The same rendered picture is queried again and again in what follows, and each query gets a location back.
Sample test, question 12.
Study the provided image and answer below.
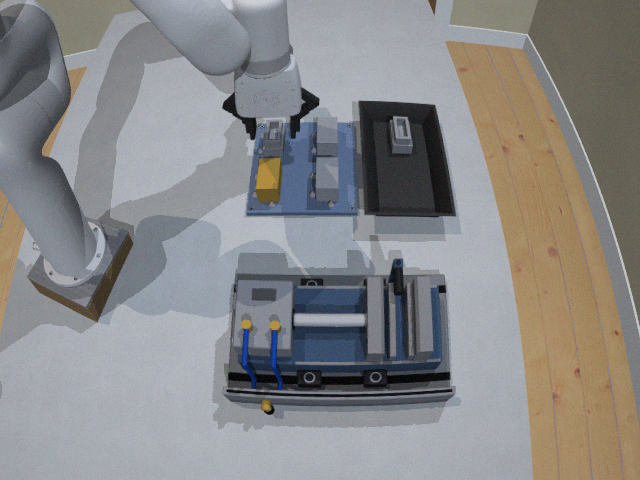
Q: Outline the grey metal bar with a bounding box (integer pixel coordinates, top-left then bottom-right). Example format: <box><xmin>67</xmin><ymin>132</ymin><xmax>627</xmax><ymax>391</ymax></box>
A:
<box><xmin>405</xmin><ymin>282</ymin><xmax>415</xmax><ymax>360</ymax></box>

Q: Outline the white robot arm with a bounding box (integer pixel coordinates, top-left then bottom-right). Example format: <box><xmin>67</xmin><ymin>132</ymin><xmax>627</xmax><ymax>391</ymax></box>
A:
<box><xmin>0</xmin><ymin>0</ymin><xmax>293</xmax><ymax>287</ymax></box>

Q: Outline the grey long flat bar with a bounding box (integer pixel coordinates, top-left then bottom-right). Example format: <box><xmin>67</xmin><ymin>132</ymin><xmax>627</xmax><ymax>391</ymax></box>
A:
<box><xmin>387</xmin><ymin>283</ymin><xmax>396</xmax><ymax>361</ymax></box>

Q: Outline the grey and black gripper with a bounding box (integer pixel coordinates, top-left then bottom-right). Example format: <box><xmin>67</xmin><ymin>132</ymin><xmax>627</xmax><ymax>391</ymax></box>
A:
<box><xmin>222</xmin><ymin>54</ymin><xmax>319</xmax><ymax>140</ymax></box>

